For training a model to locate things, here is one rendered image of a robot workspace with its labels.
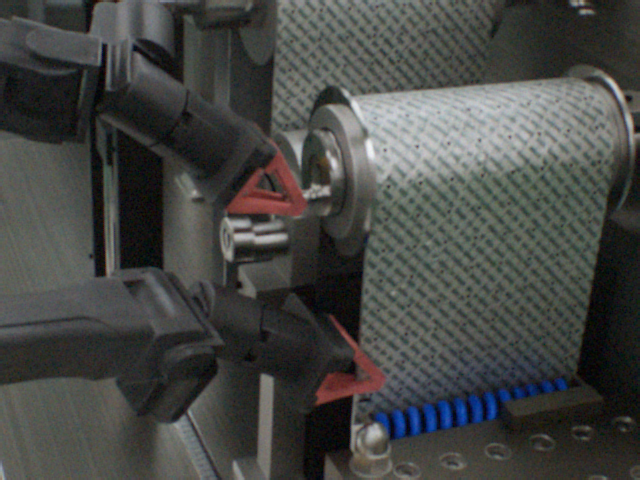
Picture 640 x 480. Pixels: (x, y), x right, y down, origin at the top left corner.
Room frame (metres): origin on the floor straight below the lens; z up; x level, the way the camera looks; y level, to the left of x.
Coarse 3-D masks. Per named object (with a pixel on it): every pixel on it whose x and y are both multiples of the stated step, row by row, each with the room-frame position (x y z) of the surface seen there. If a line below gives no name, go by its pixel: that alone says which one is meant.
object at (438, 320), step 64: (384, 256) 0.91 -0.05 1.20; (448, 256) 0.94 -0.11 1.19; (512, 256) 0.96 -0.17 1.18; (576, 256) 0.99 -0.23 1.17; (384, 320) 0.91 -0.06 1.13; (448, 320) 0.94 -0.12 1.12; (512, 320) 0.97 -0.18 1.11; (576, 320) 0.99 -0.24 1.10; (384, 384) 0.92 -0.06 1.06; (448, 384) 0.94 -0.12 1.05; (512, 384) 0.97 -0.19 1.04
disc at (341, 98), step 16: (320, 96) 1.00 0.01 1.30; (336, 96) 0.97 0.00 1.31; (352, 112) 0.94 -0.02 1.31; (368, 144) 0.91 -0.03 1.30; (368, 160) 0.90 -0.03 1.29; (368, 176) 0.90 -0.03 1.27; (368, 192) 0.90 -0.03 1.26; (368, 208) 0.90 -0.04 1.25; (368, 224) 0.90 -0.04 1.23; (336, 240) 0.95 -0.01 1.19; (352, 240) 0.92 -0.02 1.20
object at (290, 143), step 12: (288, 132) 1.08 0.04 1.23; (300, 132) 1.08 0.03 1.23; (276, 144) 1.10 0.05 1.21; (288, 144) 1.06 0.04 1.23; (300, 144) 1.06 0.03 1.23; (288, 156) 1.08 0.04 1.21; (300, 156) 1.04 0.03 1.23; (300, 168) 1.03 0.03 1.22; (264, 180) 1.12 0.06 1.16; (276, 180) 1.11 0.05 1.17; (300, 180) 1.03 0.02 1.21; (276, 192) 1.11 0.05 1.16
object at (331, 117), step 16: (320, 112) 0.98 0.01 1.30; (336, 112) 0.95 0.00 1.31; (608, 112) 1.03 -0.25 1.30; (320, 128) 0.98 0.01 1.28; (336, 128) 0.95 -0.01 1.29; (352, 128) 0.94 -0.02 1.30; (352, 144) 0.92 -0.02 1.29; (352, 160) 0.92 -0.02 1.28; (352, 176) 0.91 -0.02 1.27; (352, 192) 0.91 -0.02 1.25; (352, 208) 0.91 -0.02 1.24; (320, 224) 0.97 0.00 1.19; (336, 224) 0.94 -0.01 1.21; (352, 224) 0.91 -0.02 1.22
